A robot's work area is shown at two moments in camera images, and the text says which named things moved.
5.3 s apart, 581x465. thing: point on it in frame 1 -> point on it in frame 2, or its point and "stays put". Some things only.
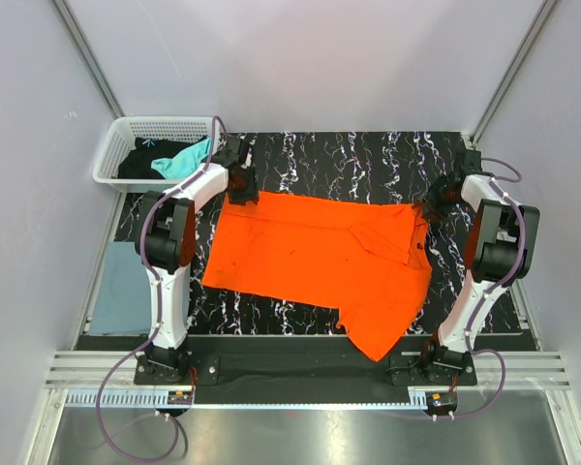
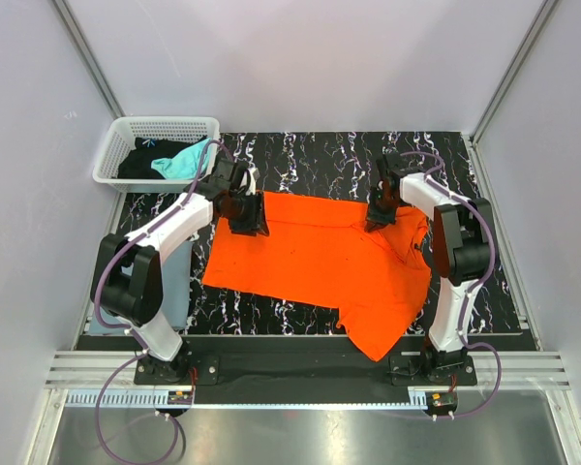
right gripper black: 437,210 -> 377,221
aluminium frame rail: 100,369 stays put
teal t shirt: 183,163 stays put
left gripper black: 250,194 -> 256,221
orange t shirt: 369,261 stays put
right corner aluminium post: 545,11 stays put
